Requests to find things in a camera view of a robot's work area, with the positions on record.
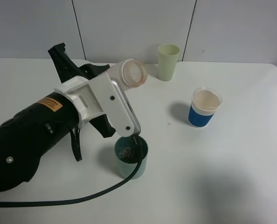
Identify blue sleeved paper cup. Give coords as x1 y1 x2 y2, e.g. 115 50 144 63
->
188 87 222 128

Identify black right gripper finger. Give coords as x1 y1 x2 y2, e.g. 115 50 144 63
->
90 114 116 138

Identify black braided cable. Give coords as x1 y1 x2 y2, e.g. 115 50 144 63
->
0 134 145 209

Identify clear plastic drink bottle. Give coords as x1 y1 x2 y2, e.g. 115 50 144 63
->
106 59 148 91

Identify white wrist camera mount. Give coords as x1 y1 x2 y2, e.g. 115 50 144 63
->
54 69 141 137

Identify light green tall cup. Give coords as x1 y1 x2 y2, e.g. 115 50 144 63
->
158 44 180 81

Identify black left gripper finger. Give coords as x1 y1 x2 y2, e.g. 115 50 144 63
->
48 43 110 83

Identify black gripper body orange label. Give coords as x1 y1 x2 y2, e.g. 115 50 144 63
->
0 92 79 192

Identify teal green cup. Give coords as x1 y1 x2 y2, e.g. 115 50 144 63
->
114 137 148 179

